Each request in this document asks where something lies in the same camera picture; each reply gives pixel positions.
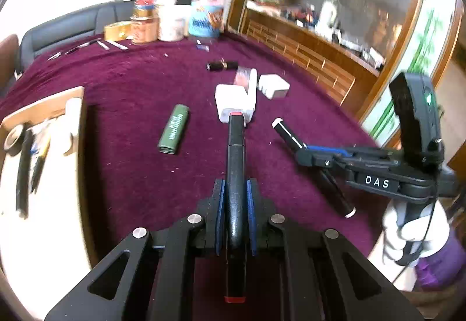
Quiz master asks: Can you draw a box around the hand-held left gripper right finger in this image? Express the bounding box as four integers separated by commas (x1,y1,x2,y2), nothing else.
246,178,425,321

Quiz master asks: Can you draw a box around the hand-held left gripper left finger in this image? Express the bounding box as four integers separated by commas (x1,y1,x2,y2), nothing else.
44,179,226,321

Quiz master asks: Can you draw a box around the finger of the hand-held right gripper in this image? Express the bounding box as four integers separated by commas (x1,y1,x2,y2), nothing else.
295,151,350,176
302,145,352,159

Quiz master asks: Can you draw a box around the black marker white cap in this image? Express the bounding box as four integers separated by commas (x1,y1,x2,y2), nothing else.
272,118,356,219

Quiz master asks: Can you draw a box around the black marker red cap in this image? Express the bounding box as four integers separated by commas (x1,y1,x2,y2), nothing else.
223,112,249,304

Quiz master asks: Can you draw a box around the cardboard box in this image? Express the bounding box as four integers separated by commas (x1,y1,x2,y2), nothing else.
0,86,93,307

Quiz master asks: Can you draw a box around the yellow black pen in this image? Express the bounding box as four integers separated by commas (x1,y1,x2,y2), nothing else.
29,132,52,194

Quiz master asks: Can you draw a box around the clear pen with blue label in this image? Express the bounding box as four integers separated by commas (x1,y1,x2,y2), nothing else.
31,120,52,154

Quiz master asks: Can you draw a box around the black marker grey cap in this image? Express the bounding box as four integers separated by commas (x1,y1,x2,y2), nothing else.
15,130,34,212

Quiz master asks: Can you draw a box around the person's right forearm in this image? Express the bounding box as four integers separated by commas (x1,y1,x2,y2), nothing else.
415,230,466,292

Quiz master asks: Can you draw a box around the person's right hand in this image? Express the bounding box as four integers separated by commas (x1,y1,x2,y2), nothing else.
382,197,452,267

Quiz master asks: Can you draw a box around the bamboo print panel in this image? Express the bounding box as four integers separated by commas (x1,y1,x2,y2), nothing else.
364,8,448,143

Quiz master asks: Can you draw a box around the white charger cube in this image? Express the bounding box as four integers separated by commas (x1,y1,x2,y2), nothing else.
258,74,291,100

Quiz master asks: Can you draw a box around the wooden cabinet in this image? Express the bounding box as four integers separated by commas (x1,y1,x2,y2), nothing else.
240,8,386,107

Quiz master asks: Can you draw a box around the green lighter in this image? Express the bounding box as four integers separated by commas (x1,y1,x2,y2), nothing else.
157,104,191,155

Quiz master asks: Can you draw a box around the pile of cabinet clutter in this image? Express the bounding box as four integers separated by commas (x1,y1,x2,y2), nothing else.
284,0,386,70

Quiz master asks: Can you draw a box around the white plug-in adapter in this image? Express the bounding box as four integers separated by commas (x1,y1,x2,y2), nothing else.
215,67,258,128

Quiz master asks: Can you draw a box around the clear red packet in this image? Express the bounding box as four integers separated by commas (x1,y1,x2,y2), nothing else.
235,66,252,89

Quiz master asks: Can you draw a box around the white green cup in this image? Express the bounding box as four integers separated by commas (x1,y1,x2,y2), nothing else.
317,1,337,34

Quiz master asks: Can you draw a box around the black lipstick tube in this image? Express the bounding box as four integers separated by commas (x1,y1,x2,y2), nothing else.
206,59,239,73

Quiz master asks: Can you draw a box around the maroon tablecloth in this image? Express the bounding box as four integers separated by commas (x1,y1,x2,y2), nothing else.
0,31,383,271

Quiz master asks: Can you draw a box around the white paper roll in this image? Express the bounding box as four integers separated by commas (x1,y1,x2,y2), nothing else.
63,97,82,156

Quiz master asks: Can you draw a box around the blue label plastic jar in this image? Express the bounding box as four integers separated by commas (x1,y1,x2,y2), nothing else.
188,0,228,39

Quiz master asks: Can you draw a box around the white plastic tub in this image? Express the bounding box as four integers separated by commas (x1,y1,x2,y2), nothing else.
157,0,190,42

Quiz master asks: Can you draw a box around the orange label jar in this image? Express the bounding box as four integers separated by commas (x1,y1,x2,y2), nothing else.
130,0,161,45

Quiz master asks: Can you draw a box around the yellow tape roll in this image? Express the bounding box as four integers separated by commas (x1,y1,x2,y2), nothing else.
104,20,133,41

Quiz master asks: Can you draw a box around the black tape roll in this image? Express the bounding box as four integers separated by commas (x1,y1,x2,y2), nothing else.
3,124,25,156

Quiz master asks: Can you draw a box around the black sofa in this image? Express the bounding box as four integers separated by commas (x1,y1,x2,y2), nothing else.
18,0,137,70

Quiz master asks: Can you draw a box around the brown chair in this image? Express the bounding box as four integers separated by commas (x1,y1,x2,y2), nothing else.
0,33,20,89

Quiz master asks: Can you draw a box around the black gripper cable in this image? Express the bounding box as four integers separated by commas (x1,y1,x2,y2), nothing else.
397,139,443,267

